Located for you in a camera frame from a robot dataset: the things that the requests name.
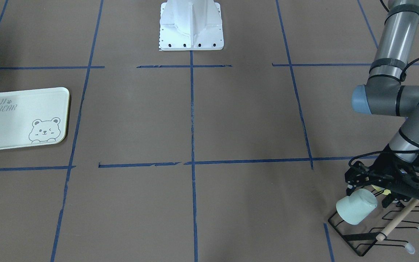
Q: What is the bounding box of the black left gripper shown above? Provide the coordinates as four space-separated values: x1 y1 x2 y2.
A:
344 149 419 200

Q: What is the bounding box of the light green cup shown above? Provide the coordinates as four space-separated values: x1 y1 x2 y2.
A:
336 188 378 225

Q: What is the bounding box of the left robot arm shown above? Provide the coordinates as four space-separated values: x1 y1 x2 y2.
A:
344 0 419 207

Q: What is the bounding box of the yellow cup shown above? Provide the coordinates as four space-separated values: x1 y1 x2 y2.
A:
372 185 391 196

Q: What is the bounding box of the cream bear tray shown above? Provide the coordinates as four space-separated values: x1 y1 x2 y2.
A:
0 87 70 150

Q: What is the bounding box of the wooden rack handle rod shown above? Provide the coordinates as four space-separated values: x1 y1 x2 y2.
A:
376 198 419 242

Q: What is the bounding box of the black wire cup rack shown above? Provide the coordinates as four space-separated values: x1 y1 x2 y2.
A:
327 201 419 257

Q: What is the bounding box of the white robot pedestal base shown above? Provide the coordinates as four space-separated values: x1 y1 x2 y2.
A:
159 0 224 51

